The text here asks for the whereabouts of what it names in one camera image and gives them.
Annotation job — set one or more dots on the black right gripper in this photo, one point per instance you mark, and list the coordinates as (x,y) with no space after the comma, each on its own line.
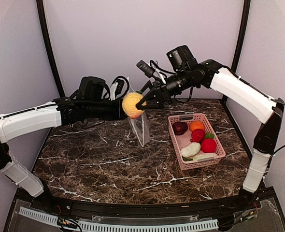
(160,92)

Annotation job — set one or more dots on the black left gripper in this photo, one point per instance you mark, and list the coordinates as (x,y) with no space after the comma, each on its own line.
(120,114)

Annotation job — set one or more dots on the yellow toy pear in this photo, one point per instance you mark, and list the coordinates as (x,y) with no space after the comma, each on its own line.
(129,105)

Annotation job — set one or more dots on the clear zip top bag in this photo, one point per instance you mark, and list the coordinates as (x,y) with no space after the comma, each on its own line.
(139,126)

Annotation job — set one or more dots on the dark purple toy onion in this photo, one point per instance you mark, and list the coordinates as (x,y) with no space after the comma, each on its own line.
(179,127)

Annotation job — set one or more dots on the red toy pomegranate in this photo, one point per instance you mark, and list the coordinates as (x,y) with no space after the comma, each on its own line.
(197,135)

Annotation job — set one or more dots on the red toy tomato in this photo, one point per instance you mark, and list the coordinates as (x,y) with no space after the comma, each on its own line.
(208,145)

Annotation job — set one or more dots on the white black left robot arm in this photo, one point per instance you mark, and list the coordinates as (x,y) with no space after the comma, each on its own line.
(59,112)

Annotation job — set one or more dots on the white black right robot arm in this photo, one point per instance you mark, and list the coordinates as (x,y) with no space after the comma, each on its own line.
(221,78)

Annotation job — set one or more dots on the orange toy fruit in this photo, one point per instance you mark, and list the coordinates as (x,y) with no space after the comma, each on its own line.
(196,125)

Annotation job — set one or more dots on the pink perforated plastic basket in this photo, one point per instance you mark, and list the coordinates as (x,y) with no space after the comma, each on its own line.
(184,140)

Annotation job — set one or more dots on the white toy radish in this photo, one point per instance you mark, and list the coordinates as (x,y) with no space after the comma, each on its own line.
(190,150)

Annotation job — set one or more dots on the green toy leaf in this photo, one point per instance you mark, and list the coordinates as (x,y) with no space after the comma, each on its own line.
(209,136)

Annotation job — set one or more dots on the pale green toy cabbage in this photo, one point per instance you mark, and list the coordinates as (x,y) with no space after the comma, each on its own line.
(204,156)

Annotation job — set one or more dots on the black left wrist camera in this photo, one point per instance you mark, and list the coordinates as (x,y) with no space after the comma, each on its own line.
(91,88)

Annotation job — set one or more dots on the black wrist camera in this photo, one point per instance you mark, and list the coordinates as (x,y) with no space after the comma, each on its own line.
(91,88)
(181,59)

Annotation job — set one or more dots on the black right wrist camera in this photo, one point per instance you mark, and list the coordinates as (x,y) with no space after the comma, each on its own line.
(181,59)

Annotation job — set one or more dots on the black left frame post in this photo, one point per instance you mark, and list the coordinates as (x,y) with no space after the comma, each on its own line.
(48,47)

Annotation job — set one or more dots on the black frame post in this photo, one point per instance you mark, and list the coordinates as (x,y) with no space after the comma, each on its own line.
(241,34)
(48,47)

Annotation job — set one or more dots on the grey slotted cable duct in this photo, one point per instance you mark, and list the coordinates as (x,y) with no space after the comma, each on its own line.
(122,224)

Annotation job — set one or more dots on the black right frame post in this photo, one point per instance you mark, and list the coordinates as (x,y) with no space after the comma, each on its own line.
(241,34)

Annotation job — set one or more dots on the black front mounting rail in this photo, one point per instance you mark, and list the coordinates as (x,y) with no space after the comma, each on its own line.
(224,209)

